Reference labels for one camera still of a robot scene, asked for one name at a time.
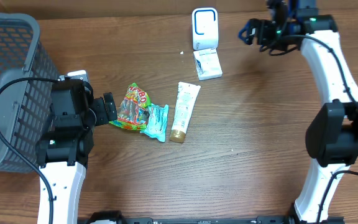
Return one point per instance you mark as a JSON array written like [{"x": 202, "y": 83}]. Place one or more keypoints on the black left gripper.
[{"x": 105, "y": 114}]

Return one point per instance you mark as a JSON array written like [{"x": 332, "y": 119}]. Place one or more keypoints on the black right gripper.
[{"x": 261, "y": 37}]

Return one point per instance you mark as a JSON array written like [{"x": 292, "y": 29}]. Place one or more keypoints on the colourful Haribo candy bag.
[{"x": 133, "y": 113}]

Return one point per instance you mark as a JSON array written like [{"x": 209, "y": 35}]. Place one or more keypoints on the teal tissue packet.
[{"x": 157, "y": 122}]

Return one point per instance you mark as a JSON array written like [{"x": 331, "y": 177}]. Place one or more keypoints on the white Hansaplast plaster box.
[{"x": 207, "y": 64}]

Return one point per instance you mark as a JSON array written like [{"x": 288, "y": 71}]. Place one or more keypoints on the white tube with gold cap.
[{"x": 186, "y": 98}]

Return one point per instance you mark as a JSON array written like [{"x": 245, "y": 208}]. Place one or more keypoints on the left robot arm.
[{"x": 62, "y": 152}]

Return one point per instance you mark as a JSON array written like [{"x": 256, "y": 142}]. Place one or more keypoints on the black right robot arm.
[{"x": 332, "y": 137}]

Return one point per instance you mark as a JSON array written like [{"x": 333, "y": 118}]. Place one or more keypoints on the white barcode scanner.
[{"x": 205, "y": 28}]

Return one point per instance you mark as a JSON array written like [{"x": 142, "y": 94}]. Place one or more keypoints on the grey plastic shopping basket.
[{"x": 24, "y": 106}]

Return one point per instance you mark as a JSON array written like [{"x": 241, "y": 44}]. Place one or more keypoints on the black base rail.
[{"x": 117, "y": 217}]

